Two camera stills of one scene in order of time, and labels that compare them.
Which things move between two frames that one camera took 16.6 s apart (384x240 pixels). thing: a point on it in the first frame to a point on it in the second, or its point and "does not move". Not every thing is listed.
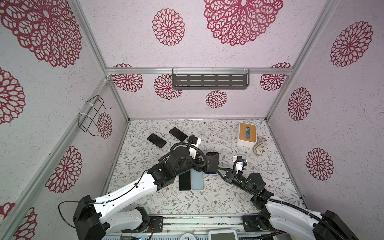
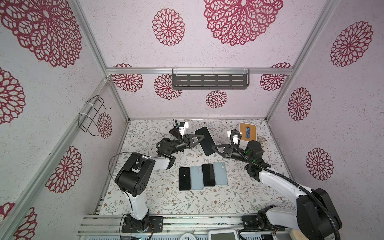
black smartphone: x=211 y=162 to x=208 y=174
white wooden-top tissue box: x=247 y=134 does not move
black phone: x=156 y=140 to x=207 y=142
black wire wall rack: x=86 y=121 does not move
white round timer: x=187 y=236 does not move
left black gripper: x=199 y=167 to x=189 y=141
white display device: x=222 y=234 does not move
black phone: x=178 y=134 does not move
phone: x=197 y=180 does not move
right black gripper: x=231 y=172 to x=228 y=152
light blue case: x=202 y=175 to x=220 y=173
